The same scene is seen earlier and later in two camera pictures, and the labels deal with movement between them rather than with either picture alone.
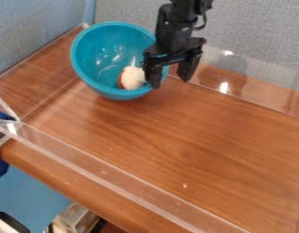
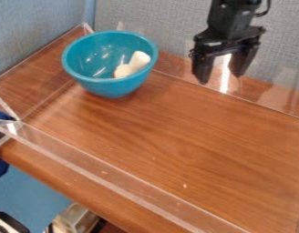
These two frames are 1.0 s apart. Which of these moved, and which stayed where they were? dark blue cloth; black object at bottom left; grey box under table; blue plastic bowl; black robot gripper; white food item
Moved: white food item; blue plastic bowl; black robot gripper
Stayed: dark blue cloth; grey box under table; black object at bottom left
